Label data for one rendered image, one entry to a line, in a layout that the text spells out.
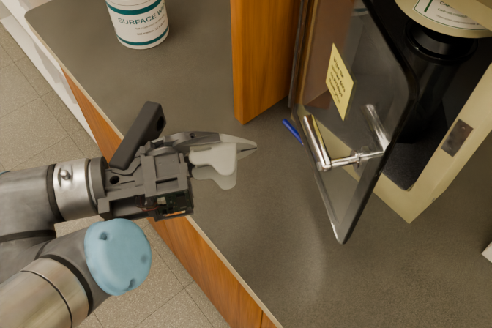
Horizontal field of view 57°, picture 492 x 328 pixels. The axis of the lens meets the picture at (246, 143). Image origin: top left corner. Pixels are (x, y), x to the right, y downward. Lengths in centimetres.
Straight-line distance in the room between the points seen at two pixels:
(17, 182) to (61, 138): 165
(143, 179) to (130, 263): 14
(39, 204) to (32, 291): 17
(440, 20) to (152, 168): 40
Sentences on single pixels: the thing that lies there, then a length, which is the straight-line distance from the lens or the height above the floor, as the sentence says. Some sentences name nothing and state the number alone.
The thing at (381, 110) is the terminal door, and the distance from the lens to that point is 52.
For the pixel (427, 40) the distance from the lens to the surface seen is 73.
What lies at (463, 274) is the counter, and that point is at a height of 94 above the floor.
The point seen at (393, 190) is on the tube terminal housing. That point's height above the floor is 99.
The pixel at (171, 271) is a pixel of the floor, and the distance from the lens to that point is 183.
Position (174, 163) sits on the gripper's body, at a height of 123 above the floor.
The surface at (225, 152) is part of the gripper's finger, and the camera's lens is 59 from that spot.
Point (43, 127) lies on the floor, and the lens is 232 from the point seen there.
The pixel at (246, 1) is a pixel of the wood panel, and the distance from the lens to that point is 73.
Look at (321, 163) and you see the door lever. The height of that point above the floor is 121.
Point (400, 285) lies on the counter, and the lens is 85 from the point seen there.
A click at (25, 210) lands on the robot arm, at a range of 60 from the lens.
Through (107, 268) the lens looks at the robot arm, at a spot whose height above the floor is 129.
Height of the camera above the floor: 171
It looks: 56 degrees down
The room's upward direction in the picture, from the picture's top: straight up
